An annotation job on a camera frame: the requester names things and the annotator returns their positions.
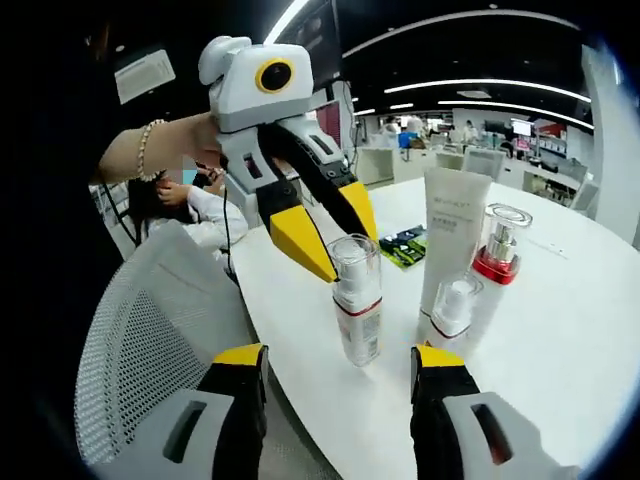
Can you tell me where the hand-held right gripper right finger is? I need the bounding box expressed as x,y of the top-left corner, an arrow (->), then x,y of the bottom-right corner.
409,343 -> 582,480

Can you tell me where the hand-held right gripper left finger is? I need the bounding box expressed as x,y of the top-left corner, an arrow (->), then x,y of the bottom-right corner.
161,342 -> 271,480

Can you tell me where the small white skincare bottle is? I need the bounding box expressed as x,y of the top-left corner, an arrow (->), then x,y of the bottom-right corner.
429,272 -> 485,351
327,233 -> 384,369

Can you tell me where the green black skincare sachet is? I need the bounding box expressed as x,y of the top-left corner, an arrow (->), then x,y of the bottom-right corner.
378,224 -> 429,271

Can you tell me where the large white skincare bottle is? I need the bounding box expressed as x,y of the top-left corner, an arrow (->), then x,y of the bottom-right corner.
462,202 -> 534,351

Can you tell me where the white skincare tube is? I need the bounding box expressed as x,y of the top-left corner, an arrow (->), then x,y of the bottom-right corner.
418,167 -> 494,321

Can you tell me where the person's left hand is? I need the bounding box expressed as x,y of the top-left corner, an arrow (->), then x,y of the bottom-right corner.
164,112 -> 225,164

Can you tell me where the computer monitor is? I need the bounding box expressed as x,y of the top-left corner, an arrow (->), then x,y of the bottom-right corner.
314,98 -> 344,149

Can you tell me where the long ceiling light strip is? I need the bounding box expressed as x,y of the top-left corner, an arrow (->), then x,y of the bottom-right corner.
383,77 -> 591,104
263,0 -> 311,45
437,98 -> 595,130

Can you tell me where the black hanging banner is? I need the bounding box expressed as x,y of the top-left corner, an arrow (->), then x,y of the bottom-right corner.
279,0 -> 345,90

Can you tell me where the ceiling air conditioner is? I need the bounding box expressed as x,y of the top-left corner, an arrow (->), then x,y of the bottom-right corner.
113,48 -> 177,105

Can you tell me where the white mesh office chair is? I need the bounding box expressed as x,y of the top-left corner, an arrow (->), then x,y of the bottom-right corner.
74,222 -> 251,466

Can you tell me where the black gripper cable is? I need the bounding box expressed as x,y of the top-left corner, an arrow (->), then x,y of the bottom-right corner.
219,154 -> 236,276

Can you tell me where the pearl bracelet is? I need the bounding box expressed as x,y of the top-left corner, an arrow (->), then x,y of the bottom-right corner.
135,118 -> 167,183

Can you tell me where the white table cable cover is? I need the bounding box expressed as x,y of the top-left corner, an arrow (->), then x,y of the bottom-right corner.
524,234 -> 571,260

